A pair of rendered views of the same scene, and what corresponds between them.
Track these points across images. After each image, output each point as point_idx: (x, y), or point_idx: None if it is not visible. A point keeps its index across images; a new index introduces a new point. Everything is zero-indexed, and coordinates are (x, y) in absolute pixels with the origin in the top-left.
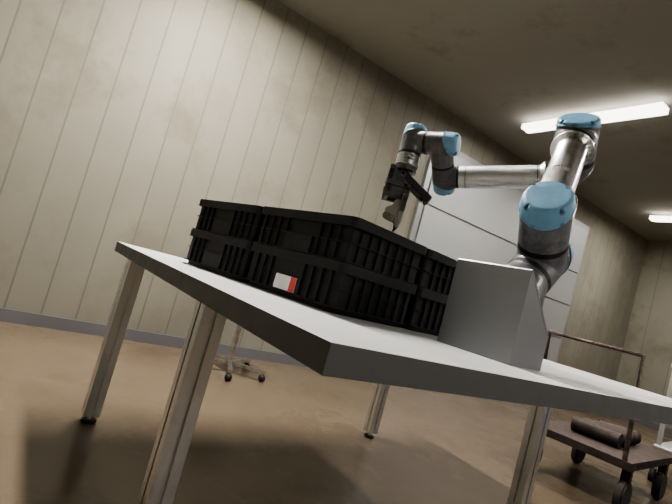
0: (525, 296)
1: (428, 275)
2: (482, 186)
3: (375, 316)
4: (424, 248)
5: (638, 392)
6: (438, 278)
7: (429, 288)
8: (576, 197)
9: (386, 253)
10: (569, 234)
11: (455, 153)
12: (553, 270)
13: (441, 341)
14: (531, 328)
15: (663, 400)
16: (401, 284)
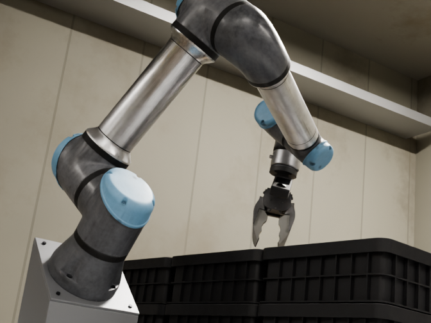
0: (28, 266)
1: (179, 286)
2: (286, 131)
3: None
4: (161, 259)
5: None
6: (192, 285)
7: (179, 301)
8: (86, 132)
9: (130, 282)
10: (70, 175)
11: (264, 122)
12: (81, 219)
13: None
14: (33, 295)
15: None
16: (141, 307)
